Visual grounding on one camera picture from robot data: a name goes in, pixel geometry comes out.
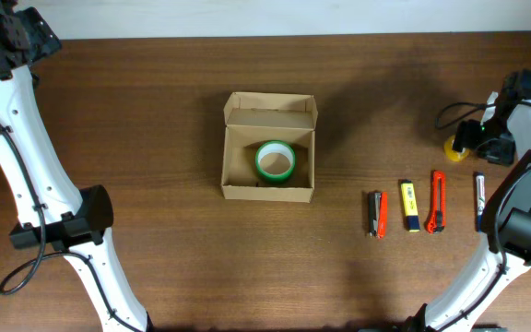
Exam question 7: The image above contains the green tape roll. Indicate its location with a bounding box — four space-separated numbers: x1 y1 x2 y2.
255 140 297 183

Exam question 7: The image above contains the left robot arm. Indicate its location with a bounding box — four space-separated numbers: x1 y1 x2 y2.
0 1 154 331

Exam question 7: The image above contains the black orange stapler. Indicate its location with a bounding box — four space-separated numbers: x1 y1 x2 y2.
368 191 388 239

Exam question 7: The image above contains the yellow blue highlighter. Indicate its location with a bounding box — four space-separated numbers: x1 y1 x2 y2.
400 179 420 232

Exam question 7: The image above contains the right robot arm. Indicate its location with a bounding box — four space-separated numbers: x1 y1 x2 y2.
401 69 531 331

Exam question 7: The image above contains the blue white marker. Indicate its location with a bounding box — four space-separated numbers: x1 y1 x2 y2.
474 172 486 232

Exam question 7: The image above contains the small yellow tape roll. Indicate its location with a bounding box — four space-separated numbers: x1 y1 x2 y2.
443 136 470 162

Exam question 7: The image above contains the cardboard box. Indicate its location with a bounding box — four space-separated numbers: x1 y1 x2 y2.
220 92 318 203

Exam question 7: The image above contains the orange utility knife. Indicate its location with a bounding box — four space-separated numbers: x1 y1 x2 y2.
426 170 446 234

